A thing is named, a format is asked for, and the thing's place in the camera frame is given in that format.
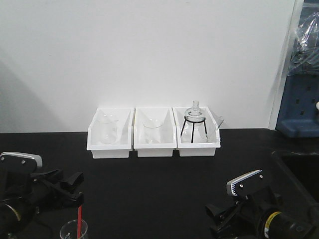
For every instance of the clear plastic bag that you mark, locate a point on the clear plastic bag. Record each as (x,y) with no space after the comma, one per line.
(305,54)

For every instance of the clear glass beaker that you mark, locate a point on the clear glass beaker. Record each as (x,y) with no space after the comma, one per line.
(69,230)

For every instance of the red plastic spoon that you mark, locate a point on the red plastic spoon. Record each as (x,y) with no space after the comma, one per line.
(79,222)

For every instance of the white right storage bin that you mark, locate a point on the white right storage bin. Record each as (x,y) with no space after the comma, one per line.
(185,147)

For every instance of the glass beaker in middle bin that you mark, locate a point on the glass beaker in middle bin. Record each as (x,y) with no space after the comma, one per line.
(152,131)

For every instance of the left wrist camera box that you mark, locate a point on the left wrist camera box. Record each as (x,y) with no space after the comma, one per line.
(18,162)

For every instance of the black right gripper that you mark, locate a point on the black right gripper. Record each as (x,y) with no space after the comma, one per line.
(259,214)

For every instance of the glass funnel in bin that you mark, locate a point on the glass funnel in bin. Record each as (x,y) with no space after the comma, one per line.
(209,130)

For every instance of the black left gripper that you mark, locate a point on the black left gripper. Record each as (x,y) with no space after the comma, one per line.
(23,196)

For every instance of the glass beaker in left bin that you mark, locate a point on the glass beaker in left bin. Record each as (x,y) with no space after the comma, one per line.
(108,128)

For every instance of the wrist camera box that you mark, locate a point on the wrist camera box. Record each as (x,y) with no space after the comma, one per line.
(246,184)
(18,162)

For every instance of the white storage bin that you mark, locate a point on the white storage bin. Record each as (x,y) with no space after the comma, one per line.
(185,147)
(124,143)
(168,141)

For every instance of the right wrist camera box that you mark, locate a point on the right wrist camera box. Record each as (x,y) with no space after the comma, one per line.
(246,184)

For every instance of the glass beaker in bin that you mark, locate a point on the glass beaker in bin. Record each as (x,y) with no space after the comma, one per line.
(108,128)
(152,131)

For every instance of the white left storage bin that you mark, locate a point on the white left storage bin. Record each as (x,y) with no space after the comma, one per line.
(124,143)

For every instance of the round glass flask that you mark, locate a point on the round glass flask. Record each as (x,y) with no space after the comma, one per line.
(195,113)

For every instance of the blue pegboard rack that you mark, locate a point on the blue pegboard rack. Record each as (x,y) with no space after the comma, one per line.
(298,116)

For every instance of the black wire tripod stand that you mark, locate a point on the black wire tripod stand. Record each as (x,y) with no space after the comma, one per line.
(193,122)

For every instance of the white middle storage bin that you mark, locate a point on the white middle storage bin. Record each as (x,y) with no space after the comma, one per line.
(168,141)

